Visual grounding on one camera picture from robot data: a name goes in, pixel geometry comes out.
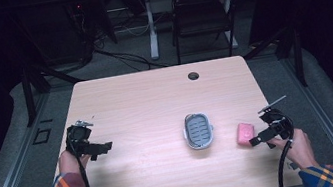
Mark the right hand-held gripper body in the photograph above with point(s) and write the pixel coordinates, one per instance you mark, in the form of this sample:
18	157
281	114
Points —
278	121

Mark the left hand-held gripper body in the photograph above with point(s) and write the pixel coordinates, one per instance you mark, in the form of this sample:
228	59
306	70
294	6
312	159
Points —
77	138

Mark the pink soap bar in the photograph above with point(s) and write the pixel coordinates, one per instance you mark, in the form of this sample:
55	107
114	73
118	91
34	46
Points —
245	133

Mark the grey soap dish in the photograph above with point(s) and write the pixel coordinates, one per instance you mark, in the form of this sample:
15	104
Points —
198	131

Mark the person's left hand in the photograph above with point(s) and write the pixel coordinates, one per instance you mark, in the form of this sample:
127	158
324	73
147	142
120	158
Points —
68	163

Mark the person's right hand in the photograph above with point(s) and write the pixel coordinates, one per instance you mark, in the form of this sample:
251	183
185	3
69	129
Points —
300	150

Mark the black metal stand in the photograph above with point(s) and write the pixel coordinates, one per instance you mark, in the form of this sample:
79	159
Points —
297	56
29	95

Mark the white desk leg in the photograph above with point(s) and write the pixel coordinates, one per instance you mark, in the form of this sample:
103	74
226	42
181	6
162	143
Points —
152	31

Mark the black folding chair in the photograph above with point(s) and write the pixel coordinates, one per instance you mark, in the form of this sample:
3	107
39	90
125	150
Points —
206	16

